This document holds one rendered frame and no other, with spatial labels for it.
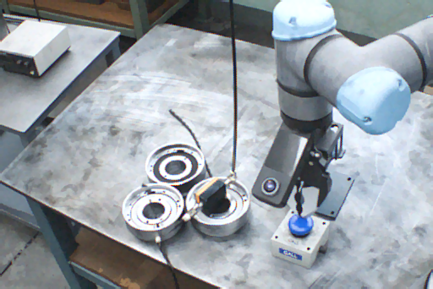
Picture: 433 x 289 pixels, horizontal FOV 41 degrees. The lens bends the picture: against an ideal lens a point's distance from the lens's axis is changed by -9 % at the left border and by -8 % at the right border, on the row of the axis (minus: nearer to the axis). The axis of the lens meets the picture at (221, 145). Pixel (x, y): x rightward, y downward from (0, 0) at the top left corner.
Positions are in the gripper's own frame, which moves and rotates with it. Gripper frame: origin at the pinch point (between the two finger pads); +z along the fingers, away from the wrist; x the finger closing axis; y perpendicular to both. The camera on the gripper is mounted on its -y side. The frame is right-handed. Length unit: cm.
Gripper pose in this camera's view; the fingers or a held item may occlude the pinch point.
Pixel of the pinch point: (300, 215)
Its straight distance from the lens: 95.1
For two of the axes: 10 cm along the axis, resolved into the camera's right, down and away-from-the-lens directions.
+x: -8.6, -2.9, 4.3
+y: 5.1, -6.3, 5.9
